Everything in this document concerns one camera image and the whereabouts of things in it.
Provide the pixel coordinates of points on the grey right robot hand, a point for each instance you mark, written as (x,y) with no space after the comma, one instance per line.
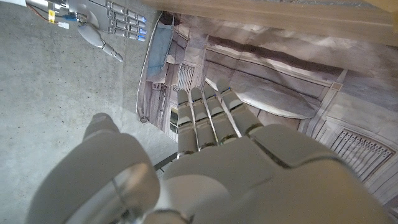
(105,18)

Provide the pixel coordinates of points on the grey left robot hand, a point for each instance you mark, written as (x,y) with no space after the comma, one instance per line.
(236,177)

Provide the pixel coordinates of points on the printed living room backdrop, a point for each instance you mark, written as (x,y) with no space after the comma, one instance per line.
(280,93)

